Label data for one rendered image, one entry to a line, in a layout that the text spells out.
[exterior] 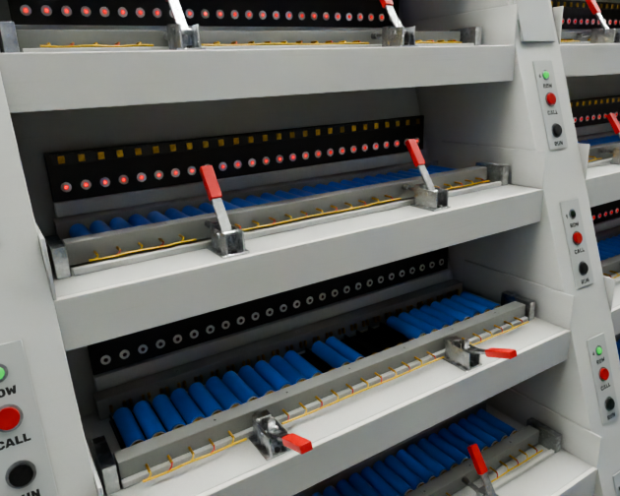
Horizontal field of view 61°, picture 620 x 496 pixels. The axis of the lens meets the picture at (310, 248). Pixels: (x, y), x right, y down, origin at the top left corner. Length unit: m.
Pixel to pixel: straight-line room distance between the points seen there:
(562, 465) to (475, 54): 0.57
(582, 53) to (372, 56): 0.39
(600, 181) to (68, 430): 0.76
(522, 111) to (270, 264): 0.43
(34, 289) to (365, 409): 0.35
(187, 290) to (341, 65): 0.29
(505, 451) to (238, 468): 0.42
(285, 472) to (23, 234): 0.31
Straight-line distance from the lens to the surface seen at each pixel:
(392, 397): 0.62
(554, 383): 0.86
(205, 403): 0.59
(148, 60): 0.51
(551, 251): 0.79
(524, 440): 0.85
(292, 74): 0.57
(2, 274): 0.46
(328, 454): 0.57
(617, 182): 0.94
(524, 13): 0.83
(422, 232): 0.62
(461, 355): 0.67
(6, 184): 0.47
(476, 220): 0.69
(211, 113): 0.73
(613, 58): 1.00
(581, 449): 0.88
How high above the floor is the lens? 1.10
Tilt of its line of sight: 2 degrees down
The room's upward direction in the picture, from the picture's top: 12 degrees counter-clockwise
